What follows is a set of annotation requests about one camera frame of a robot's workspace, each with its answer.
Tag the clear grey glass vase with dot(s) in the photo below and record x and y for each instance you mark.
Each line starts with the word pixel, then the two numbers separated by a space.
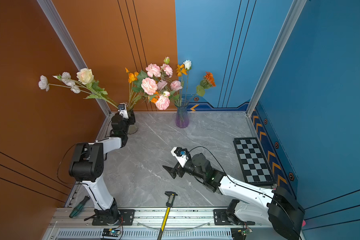
pixel 133 127

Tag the yellow black caliper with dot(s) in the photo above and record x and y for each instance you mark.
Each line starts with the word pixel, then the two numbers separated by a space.
pixel 169 205

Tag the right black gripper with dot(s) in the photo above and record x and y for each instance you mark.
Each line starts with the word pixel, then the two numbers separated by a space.
pixel 173 172

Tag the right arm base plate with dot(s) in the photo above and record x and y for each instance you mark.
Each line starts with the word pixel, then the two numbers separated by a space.
pixel 223 218

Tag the blue purple glass vase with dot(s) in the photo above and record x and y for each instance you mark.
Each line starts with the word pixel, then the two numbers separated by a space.
pixel 182 118

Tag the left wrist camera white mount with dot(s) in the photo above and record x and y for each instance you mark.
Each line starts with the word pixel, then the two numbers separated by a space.
pixel 123 110

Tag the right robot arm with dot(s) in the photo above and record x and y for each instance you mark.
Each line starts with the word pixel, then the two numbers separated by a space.
pixel 275 208

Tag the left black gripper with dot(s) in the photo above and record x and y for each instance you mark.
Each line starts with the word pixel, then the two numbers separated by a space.
pixel 131 120

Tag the green handled screwdriver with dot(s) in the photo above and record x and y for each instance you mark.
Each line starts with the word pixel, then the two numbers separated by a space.
pixel 78 209

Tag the white rose flower stem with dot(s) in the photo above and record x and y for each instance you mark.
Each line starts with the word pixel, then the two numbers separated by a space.
pixel 187 68

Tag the right green circuit board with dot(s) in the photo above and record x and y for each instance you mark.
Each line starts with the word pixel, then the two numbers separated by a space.
pixel 240 234

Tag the black white checkerboard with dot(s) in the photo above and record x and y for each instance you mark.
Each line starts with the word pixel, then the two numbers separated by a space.
pixel 253 163

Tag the aluminium corner post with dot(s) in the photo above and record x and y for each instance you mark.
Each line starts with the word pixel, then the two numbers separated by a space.
pixel 62 32
pixel 290 21

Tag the cream rose flower stem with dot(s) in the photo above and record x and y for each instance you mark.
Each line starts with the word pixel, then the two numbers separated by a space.
pixel 86 80

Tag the pink peony flower stem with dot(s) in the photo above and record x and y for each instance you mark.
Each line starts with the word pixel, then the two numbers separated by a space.
pixel 170 90

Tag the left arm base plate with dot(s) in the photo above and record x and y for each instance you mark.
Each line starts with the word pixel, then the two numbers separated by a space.
pixel 123 217

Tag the left green circuit board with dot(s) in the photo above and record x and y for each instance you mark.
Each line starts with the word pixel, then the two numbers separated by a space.
pixel 111 234

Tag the yellow poppy flower stem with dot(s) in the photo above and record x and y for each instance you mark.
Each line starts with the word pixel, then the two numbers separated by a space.
pixel 180 73

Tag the orange gerbera flower stem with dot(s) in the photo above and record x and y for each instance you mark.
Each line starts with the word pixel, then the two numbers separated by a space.
pixel 207 82

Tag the small pink carnation spray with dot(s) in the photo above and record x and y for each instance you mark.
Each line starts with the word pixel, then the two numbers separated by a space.
pixel 158 72

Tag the right aluminium corner post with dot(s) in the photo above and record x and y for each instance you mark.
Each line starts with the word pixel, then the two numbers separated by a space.
pixel 290 21

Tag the white orange ranunculus stem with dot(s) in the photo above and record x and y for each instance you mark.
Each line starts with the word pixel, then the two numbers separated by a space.
pixel 66 81

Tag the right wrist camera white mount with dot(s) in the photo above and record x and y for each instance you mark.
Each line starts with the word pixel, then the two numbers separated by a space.
pixel 182 155

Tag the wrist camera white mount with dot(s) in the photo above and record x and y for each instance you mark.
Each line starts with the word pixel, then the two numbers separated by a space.
pixel 182 155
pixel 123 110

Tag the green circuit board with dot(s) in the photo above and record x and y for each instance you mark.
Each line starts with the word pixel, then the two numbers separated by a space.
pixel 240 234
pixel 111 234

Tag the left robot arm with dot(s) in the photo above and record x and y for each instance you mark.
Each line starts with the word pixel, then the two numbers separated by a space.
pixel 87 168

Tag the aluminium front rail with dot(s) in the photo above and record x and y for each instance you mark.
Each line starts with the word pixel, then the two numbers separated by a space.
pixel 184 223

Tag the left aluminium corner post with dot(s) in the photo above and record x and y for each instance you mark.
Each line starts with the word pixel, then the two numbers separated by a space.
pixel 62 32

